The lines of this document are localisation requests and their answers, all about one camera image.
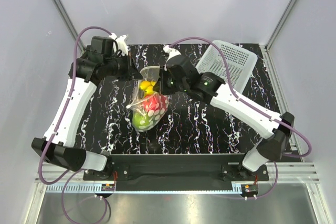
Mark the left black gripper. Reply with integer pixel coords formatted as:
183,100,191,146
104,51,143,81

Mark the yellow banana bunch toy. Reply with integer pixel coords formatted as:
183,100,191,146
139,81,156,97

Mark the red dragon fruit toy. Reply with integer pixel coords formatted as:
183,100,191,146
142,93,169,112

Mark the clear dotted zip top bag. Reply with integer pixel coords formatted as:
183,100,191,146
127,66,169,132

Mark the green apple toy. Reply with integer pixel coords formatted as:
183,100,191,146
132,112,150,130

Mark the white plastic basket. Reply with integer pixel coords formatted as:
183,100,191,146
196,40,258,93

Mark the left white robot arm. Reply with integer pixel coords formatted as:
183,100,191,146
32,34,142,180

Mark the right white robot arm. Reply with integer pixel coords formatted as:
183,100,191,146
153,55,295,180

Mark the black marble pattern mat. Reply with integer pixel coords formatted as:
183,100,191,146
74,44,280,154

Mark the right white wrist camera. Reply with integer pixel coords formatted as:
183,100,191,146
163,45,181,66

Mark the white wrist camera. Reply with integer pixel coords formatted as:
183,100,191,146
109,33,129,55
163,45,181,66

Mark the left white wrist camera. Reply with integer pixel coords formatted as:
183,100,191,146
109,33,129,55

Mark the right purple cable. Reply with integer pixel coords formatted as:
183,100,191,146
167,37,312,200

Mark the left aluminium frame post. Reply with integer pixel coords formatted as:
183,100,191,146
51,0,79,42

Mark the aluminium frame post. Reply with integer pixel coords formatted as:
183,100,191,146
51,0,79,42
265,0,299,52

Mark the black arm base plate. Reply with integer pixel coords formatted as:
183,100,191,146
83,154,269,193

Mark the slotted white cable duct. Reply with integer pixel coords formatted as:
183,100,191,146
46,183,116,194

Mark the right aluminium frame post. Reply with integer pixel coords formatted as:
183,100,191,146
265,0,299,52

